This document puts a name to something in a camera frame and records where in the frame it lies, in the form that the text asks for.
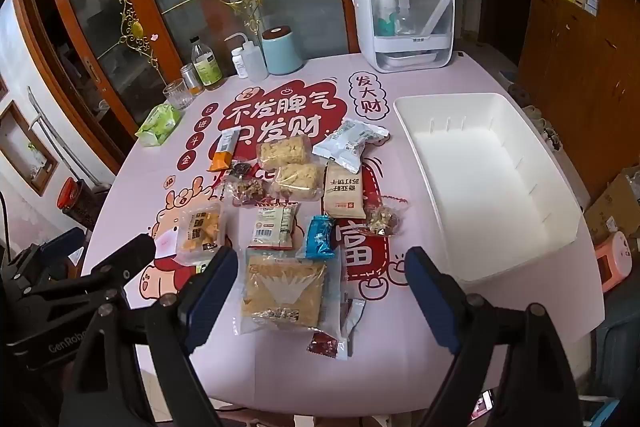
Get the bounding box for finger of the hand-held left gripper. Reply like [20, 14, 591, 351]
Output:
[20, 234, 157, 308]
[35, 227, 86, 268]

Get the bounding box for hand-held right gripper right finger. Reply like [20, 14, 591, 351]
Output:
[404, 247, 583, 427]

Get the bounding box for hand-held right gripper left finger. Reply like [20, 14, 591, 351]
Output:
[60, 247, 240, 427]

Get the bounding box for yellow cracker snack packet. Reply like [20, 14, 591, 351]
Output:
[175, 204, 224, 265]

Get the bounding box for large beige cracker packet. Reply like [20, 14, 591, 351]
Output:
[240, 251, 347, 338]

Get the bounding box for mixed nuts packet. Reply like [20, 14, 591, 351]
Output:
[365, 202, 404, 238]
[222, 159, 272, 208]

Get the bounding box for red-edged clear snack packet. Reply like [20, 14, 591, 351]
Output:
[306, 298, 367, 361]

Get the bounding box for blue snack packet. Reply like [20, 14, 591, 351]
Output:
[300, 215, 336, 260]

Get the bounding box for white plastic storage bin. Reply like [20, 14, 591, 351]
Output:
[393, 93, 586, 285]

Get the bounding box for white green-label snack packet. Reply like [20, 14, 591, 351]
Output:
[247, 202, 302, 251]

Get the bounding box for smartphone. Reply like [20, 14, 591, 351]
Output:
[475, 389, 496, 418]

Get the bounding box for green tissue packet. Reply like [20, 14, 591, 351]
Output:
[136, 103, 184, 148]

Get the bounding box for rice crisp snack packet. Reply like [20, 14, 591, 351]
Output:
[270, 163, 324, 200]
[256, 136, 308, 170]

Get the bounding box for orange snack bar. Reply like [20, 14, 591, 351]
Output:
[209, 129, 249, 172]

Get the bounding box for beige biscuit packet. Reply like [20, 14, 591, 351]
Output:
[324, 163, 367, 221]

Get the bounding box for glass cup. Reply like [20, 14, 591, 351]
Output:
[163, 78, 194, 110]

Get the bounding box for silver white snack packet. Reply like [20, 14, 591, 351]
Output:
[312, 119, 390, 174]

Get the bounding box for small glass jar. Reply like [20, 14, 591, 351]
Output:
[180, 63, 205, 96]

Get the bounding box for pink plastic stool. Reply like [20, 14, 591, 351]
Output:
[594, 231, 632, 293]

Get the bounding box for grey chair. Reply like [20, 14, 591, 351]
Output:
[592, 302, 640, 410]

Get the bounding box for green-label glass bottle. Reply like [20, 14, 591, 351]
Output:
[191, 37, 225, 90]

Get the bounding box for cardboard box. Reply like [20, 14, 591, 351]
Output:
[584, 172, 640, 249]

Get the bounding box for pink printed tablecloth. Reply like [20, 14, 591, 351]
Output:
[80, 52, 606, 410]

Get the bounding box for row of shoes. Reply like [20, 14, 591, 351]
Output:
[509, 82, 562, 152]

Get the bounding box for small white bottle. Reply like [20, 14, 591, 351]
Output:
[231, 48, 249, 79]

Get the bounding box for white squeeze bottle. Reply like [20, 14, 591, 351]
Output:
[224, 33, 269, 82]

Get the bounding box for light blue canister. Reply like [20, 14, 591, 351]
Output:
[262, 27, 304, 76]

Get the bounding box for white clear lidded storage box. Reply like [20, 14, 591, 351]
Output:
[346, 0, 461, 73]

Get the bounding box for wooden cabinet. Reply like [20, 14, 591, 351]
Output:
[517, 0, 640, 204]

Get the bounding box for clear plastic bottle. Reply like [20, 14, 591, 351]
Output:
[397, 0, 416, 36]

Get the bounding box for white green bottle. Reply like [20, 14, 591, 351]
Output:
[377, 0, 399, 36]

